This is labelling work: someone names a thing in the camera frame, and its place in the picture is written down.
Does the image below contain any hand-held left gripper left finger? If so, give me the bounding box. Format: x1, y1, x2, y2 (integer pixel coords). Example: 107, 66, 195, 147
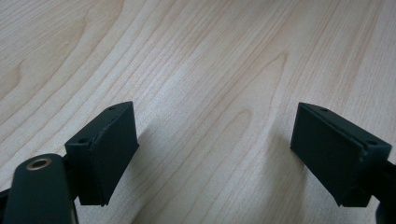
64, 100, 140, 207

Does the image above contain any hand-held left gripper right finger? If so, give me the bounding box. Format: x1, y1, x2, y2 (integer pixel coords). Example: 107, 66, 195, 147
290, 101, 393, 208

